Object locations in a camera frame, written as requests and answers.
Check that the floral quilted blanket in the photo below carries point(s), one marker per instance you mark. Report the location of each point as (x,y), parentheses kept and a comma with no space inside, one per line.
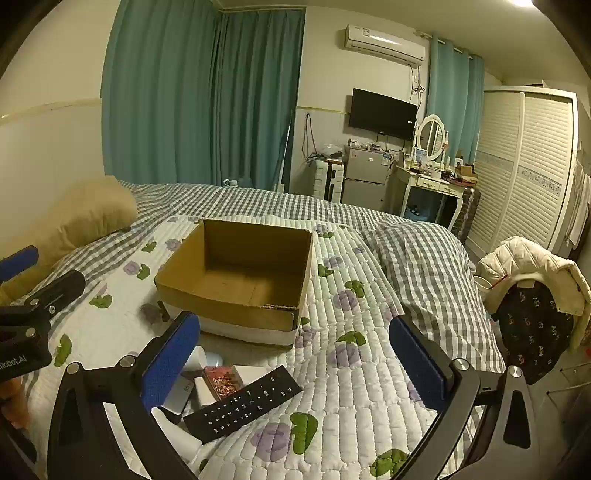
(351,397)

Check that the black wall television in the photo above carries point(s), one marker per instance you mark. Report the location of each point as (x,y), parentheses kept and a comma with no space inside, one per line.
(382,113)

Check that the white dressing table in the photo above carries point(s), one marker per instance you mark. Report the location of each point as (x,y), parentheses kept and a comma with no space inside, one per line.
(427,182)

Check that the small white tube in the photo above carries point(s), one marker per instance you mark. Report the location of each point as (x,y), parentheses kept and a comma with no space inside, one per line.
(196,357)

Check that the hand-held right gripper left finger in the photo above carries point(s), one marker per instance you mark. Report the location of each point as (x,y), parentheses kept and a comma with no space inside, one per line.
(168,364)

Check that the small red patterned box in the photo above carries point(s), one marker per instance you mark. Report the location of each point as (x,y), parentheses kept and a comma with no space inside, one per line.
(221,383)

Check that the black printed garment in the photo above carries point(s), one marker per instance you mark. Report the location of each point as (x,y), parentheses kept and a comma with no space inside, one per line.
(538,327)

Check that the white cylindrical bottle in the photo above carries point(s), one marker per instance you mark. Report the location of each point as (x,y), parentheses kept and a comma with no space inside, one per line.
(178,436)

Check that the hanging light clothes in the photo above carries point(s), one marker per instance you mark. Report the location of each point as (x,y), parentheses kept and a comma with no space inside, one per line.
(579,203)

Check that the cardboard box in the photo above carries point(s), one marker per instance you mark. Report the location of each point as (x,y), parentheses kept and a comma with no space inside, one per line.
(240,281)

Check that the beige pillow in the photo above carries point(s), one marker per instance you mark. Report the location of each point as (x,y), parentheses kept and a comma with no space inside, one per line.
(74,217)

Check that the black remote control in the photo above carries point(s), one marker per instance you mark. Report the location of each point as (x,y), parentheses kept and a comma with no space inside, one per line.
(244,404)

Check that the oval white vanity mirror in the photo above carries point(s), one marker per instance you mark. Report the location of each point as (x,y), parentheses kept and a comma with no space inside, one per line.
(430,134)

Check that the white louvred wardrobe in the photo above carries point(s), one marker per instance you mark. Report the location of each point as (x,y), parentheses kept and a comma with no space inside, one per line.
(521,170)

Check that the white mop pole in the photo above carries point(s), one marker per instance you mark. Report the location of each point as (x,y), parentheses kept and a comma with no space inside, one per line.
(284,161)

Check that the white air conditioner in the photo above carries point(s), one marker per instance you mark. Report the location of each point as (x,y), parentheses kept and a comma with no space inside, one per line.
(383,42)

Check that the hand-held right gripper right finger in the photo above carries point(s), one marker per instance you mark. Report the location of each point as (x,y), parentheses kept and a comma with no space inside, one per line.
(418,367)

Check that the white grey small box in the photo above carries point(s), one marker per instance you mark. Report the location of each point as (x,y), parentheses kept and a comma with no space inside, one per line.
(181,392)

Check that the wide teal curtain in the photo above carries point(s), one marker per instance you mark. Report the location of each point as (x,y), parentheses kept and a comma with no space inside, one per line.
(184,97)

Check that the dark checked suitcase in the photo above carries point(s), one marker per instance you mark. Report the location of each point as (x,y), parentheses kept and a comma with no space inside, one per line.
(466,210)

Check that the cream padded jacket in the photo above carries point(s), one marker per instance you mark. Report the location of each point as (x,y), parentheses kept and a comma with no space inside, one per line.
(526,258)

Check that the silver small fridge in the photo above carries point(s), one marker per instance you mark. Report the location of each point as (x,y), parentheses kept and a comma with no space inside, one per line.
(367,177)

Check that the narrow teal curtain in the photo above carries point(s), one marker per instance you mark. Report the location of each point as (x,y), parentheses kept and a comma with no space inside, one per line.
(455,101)

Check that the person's left hand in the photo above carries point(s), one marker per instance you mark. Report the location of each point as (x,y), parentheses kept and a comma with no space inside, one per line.
(18,406)

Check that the grey checked duvet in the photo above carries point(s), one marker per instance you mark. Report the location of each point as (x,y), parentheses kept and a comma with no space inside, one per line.
(415,258)

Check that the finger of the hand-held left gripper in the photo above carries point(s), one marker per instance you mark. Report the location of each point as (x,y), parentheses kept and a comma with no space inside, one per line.
(18,262)
(57,290)

